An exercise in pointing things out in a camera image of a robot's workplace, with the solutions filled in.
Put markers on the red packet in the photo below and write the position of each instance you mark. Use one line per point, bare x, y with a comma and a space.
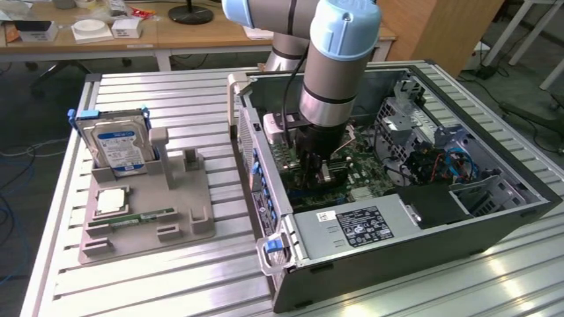
143, 14

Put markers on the white table frame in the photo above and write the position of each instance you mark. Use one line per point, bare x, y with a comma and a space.
528, 20

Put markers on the grey power supply unit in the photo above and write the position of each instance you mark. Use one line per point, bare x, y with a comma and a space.
326, 234

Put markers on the white round holder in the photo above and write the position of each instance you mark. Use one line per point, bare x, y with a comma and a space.
91, 31

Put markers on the green motherboard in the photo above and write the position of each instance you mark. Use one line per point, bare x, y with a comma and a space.
366, 168

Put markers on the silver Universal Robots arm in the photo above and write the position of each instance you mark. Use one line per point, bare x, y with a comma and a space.
335, 66

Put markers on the black chair base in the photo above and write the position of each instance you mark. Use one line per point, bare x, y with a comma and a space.
534, 114

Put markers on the hard disk with blue carrier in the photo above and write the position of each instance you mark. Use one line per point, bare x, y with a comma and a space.
119, 148

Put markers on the grey parts rack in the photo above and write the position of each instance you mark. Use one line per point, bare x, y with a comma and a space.
180, 195

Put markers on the white paper stack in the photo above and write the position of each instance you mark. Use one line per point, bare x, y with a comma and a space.
258, 33

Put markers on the white box with black lid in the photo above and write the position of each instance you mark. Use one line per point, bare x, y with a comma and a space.
35, 31

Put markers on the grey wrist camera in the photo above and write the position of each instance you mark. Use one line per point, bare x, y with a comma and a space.
275, 128

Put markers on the wooden desk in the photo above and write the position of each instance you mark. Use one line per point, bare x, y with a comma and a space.
88, 48

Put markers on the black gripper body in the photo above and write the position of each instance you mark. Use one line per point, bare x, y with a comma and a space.
326, 142

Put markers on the black air shroud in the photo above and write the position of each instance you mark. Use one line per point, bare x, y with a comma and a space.
432, 204

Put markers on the wooden cabinet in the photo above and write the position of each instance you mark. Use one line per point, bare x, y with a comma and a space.
450, 33

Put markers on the metal disk bay cage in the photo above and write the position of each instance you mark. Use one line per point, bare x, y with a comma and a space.
406, 125

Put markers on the open black PC case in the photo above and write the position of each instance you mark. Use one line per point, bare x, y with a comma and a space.
396, 270

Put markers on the small white printed box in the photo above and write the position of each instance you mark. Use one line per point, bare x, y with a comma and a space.
127, 29

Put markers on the green RAM stick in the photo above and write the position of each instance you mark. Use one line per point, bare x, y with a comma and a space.
146, 216

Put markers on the blue case latch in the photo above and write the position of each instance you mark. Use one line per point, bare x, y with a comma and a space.
272, 246

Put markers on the silver CPU chip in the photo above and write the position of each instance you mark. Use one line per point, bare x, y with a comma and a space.
110, 201

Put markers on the black round lamp base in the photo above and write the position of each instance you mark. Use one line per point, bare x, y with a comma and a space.
191, 14

